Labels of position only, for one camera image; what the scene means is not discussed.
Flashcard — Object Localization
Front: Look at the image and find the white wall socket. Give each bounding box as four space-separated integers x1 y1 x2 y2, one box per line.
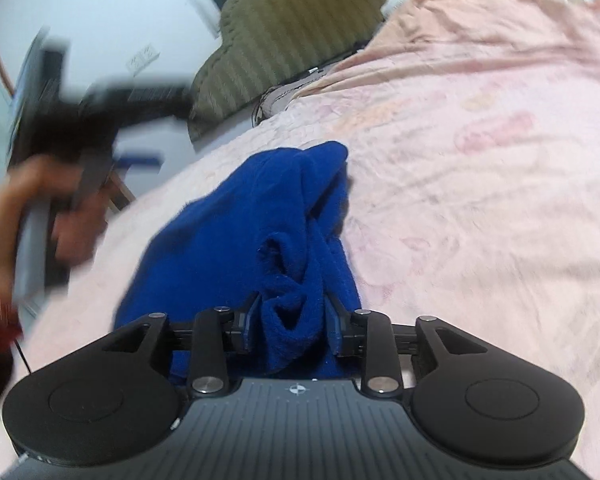
126 45 161 73

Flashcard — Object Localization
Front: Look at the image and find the olive striped headboard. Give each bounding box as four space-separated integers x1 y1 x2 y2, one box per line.
187 0 421 143

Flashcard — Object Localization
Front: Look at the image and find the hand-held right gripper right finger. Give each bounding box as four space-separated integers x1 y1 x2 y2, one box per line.
324 292 487 400

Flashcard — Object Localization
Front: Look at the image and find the black cable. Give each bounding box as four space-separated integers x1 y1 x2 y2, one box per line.
11 339 32 377

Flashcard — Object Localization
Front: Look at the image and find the blue fleece garment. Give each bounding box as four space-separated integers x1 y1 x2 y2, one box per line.
114 141 363 381

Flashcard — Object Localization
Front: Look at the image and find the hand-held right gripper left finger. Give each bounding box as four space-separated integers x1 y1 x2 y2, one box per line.
100 292 262 402

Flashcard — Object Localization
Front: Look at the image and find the pink printed blanket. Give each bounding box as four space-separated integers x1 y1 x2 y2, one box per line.
0 0 600 480

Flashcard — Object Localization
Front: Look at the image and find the person's left hand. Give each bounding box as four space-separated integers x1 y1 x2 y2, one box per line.
0 154 116 307

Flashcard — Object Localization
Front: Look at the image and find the blue and wooden stool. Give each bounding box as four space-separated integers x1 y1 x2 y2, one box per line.
105 152 163 213

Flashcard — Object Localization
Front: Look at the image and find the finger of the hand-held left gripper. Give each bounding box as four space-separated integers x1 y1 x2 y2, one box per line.
79 77 195 130

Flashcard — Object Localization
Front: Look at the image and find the dark cloth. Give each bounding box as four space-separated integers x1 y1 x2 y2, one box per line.
250 85 301 128

